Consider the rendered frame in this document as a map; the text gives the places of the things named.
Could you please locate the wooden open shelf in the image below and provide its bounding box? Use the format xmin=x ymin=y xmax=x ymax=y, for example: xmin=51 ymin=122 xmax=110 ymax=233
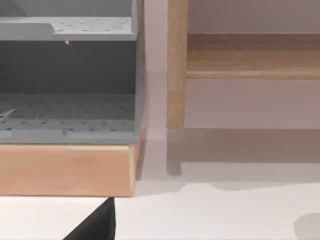
xmin=166 ymin=0 xmax=320 ymax=131

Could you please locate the grey pierced drawer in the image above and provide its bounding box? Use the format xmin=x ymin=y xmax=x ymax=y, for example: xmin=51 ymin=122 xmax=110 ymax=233
xmin=0 ymin=0 xmax=140 ymax=145

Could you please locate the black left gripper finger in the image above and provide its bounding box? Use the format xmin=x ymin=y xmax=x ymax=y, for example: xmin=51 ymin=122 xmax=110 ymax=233
xmin=62 ymin=197 xmax=117 ymax=240

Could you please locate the pale wooden drawer front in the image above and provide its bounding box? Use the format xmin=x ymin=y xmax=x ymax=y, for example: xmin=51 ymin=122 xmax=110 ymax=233
xmin=0 ymin=142 xmax=142 ymax=198

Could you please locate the wooden cabinet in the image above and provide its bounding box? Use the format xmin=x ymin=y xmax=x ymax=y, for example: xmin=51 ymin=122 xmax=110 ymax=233
xmin=134 ymin=0 xmax=147 ymax=181

